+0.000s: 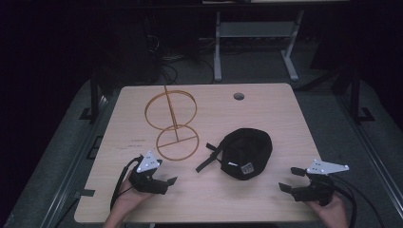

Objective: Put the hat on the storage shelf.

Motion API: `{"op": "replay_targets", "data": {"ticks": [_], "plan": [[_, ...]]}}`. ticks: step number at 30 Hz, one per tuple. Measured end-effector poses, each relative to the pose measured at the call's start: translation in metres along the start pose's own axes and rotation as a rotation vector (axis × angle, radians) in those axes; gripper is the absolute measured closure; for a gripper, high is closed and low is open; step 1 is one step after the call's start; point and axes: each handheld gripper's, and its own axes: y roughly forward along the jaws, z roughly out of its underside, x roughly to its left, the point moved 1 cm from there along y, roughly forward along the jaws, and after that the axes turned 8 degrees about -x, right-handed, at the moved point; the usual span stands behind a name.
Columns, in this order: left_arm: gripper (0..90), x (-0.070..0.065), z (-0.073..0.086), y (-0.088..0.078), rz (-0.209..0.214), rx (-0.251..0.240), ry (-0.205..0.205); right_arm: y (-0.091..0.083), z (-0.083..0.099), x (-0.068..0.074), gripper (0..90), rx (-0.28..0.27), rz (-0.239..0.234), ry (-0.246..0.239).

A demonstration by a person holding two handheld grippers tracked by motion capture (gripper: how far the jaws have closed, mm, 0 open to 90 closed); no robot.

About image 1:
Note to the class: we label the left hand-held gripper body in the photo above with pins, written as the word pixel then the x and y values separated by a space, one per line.
pixel 148 164

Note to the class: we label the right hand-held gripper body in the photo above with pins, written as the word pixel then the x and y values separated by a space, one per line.
pixel 316 190

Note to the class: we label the person's right hand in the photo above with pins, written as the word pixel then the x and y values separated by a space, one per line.
pixel 332 215

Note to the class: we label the person's left hand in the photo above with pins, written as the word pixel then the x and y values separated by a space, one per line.
pixel 128 199

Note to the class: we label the black cap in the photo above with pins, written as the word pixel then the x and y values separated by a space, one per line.
pixel 247 152

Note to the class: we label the grey table edge clamp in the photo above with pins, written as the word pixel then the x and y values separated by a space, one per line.
pixel 85 193

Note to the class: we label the aluminium rail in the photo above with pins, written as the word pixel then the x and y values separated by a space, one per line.
pixel 68 171
pixel 374 152

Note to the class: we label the black metal stand post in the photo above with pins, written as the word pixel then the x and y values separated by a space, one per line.
pixel 355 95
pixel 94 95

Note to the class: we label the grey metal table frame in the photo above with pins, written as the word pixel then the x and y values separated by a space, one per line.
pixel 253 29

